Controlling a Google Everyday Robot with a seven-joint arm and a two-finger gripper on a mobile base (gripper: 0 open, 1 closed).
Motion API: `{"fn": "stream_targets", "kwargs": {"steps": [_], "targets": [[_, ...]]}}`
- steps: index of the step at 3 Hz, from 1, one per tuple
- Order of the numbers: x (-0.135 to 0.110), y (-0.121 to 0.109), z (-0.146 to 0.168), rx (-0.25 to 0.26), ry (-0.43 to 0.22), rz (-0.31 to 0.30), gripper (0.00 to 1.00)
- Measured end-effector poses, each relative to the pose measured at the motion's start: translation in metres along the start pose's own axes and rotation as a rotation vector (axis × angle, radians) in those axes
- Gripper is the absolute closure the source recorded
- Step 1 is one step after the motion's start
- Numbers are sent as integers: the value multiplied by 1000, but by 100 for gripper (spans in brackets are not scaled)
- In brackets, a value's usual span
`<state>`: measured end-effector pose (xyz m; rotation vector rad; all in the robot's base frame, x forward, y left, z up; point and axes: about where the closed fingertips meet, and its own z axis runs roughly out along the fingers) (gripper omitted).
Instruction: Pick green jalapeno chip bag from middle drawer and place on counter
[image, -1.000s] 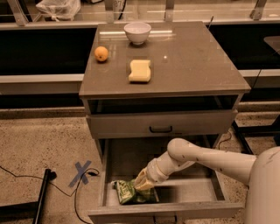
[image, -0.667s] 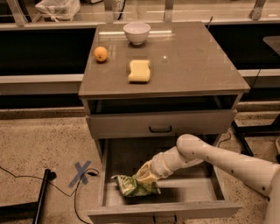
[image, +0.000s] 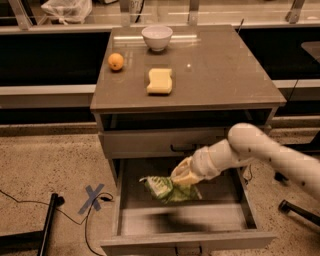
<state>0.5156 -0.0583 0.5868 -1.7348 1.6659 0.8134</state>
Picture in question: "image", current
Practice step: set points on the black stand leg left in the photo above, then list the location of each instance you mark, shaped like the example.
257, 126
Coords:
35, 240

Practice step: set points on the black drawer handle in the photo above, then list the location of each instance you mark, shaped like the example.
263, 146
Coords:
183, 148

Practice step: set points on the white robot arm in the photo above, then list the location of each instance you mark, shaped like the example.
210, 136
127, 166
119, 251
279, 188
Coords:
245, 142

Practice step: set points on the green jalapeno chip bag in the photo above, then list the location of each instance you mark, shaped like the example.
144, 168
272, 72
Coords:
165, 190

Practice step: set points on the orange fruit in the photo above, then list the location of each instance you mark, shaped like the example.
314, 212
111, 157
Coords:
115, 61

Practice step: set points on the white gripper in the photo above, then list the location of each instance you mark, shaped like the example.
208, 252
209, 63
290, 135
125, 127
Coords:
202, 164

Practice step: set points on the yellow sponge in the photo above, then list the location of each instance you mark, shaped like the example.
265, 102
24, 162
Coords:
160, 81

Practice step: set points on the closed grey top drawer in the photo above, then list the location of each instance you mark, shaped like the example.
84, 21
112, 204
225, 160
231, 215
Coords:
156, 142

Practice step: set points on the white ceramic bowl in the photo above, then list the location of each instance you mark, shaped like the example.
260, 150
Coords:
157, 37

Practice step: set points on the clear plastic bag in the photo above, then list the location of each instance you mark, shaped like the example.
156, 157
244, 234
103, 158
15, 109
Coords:
67, 11

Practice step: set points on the black chair base leg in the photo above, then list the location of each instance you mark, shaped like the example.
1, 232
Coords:
286, 207

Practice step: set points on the grey drawer cabinet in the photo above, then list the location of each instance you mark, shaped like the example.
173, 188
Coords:
216, 82

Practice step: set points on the blue tape cross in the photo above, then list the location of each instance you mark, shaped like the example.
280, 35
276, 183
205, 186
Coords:
92, 199

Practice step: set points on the open grey middle drawer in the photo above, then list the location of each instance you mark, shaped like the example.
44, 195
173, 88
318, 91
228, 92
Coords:
223, 219

